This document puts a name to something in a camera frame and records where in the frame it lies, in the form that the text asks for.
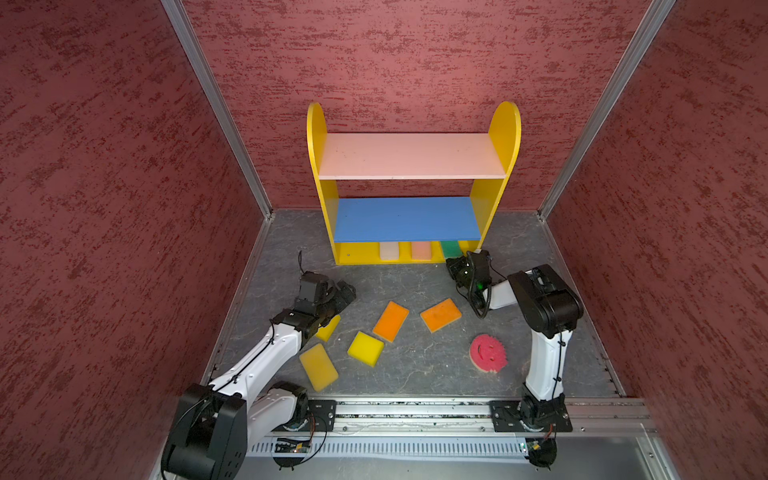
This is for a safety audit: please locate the green sponge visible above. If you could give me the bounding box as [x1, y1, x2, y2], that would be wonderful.
[440, 241, 464, 259]

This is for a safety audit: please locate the left circuit board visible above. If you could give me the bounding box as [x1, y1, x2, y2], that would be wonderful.
[274, 437, 313, 455]

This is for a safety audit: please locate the right circuit board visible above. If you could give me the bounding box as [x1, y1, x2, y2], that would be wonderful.
[526, 439, 557, 457]

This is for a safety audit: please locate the aluminium front rail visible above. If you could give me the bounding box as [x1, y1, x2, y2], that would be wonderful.
[239, 395, 655, 436]

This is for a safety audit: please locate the circuit board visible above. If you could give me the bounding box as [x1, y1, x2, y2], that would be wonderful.
[274, 437, 313, 455]
[526, 439, 557, 457]

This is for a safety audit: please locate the pink round smiley sponge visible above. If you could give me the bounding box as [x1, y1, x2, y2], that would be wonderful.
[469, 334, 508, 373]

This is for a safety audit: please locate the orange sponge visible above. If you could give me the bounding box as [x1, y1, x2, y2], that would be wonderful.
[373, 301, 409, 343]
[420, 298, 462, 333]

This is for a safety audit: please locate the large yellow sponge front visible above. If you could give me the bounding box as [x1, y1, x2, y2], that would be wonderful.
[299, 344, 339, 392]

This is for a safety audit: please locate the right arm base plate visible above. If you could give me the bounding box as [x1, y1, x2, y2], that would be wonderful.
[489, 397, 573, 434]

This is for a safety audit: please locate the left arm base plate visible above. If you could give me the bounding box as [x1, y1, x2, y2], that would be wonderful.
[300, 399, 338, 433]

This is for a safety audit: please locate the salmon pink sponge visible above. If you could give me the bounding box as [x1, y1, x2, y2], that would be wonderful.
[411, 241, 433, 261]

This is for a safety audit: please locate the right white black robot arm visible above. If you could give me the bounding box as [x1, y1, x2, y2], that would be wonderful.
[446, 250, 584, 432]

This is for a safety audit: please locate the yellow sponge near left gripper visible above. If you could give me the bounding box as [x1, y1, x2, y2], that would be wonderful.
[316, 314, 341, 342]

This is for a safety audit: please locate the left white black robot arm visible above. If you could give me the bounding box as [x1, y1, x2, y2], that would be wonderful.
[160, 271, 357, 479]

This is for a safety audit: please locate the cream white sponge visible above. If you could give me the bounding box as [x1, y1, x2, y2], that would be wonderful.
[379, 242, 400, 262]

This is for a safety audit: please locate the small yellow square sponge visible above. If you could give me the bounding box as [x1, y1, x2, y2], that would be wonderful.
[347, 332, 385, 368]

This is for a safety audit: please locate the yellow shelf unit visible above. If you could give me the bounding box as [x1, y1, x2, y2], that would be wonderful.
[306, 101, 522, 266]

